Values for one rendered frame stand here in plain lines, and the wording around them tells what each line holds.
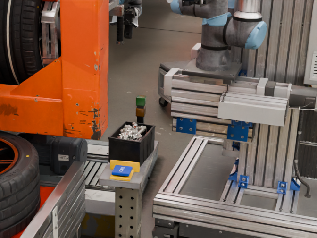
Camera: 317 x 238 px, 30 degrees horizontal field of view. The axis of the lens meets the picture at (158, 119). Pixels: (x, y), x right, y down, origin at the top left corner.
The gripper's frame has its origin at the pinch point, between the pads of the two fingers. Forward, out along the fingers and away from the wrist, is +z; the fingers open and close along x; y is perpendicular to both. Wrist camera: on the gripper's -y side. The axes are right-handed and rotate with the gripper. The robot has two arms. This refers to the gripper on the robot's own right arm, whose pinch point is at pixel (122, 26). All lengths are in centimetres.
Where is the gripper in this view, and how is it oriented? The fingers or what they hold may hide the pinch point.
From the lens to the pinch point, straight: 318.7
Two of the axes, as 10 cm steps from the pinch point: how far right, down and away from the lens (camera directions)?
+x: 9.8, 1.2, -1.2
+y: 0.7, -9.2, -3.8
